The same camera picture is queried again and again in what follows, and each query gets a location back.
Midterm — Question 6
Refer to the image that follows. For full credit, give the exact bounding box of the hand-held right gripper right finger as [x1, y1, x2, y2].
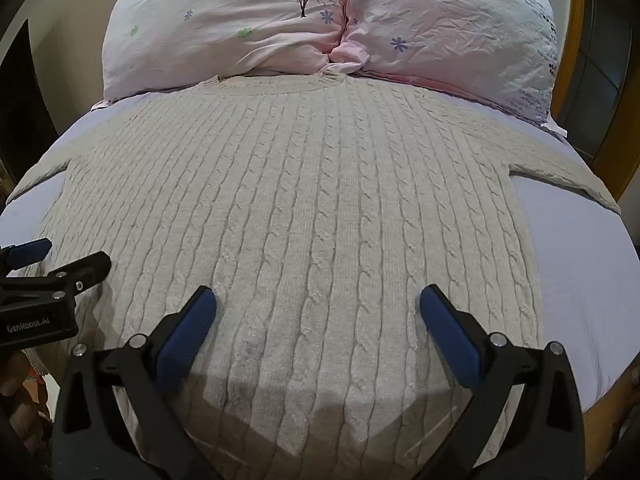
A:
[414, 284, 587, 480]

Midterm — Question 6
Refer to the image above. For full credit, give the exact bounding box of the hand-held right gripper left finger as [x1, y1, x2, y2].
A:
[52, 285, 224, 480]

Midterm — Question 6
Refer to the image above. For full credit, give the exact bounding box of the wooden headboard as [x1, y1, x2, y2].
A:
[555, 0, 640, 201]

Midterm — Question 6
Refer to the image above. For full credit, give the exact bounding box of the person's left hand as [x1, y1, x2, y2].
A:
[0, 350, 32, 401]

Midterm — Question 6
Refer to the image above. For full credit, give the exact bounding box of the beige cable-knit sweater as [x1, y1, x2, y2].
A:
[10, 74, 621, 466]

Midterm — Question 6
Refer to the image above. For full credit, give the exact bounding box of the pink floral pillow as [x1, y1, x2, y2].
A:
[102, 0, 354, 101]
[330, 0, 569, 136]

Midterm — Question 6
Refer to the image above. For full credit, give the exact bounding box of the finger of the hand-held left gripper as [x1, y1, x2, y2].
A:
[0, 251, 112, 306]
[0, 238, 53, 277]

